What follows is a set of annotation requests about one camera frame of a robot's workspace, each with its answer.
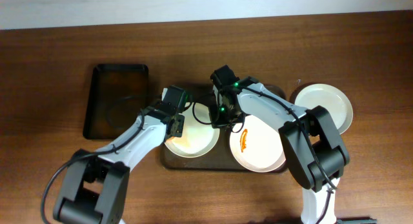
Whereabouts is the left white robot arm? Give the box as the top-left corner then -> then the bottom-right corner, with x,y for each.
53,85 -> 188,224

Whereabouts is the white plate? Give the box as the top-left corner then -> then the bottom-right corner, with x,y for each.
165,105 -> 220,158
292,83 -> 354,134
229,116 -> 286,172

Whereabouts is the small dark water tray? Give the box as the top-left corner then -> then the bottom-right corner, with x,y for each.
83,63 -> 148,140

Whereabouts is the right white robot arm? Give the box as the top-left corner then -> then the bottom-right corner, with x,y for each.
210,65 -> 350,223

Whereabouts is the large brown serving tray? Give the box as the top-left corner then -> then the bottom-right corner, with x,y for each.
159,83 -> 287,174

